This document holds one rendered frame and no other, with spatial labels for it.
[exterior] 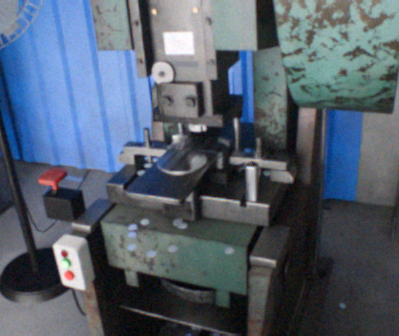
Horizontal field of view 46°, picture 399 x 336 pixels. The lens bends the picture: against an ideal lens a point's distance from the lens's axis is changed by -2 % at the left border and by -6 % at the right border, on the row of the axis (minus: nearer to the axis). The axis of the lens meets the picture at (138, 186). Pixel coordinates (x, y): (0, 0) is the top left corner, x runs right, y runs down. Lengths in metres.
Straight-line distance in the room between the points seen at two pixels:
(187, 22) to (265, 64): 0.32
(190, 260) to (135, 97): 1.61
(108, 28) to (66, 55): 1.69
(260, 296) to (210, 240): 0.17
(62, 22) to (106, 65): 0.35
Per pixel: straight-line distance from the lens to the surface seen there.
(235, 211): 1.18
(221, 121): 1.17
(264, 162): 1.25
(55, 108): 3.03
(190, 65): 1.14
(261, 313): 1.14
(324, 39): 0.77
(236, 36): 1.04
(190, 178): 1.12
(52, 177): 1.27
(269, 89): 1.38
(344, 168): 2.49
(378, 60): 0.79
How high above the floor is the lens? 1.29
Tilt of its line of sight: 28 degrees down
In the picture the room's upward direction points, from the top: 8 degrees counter-clockwise
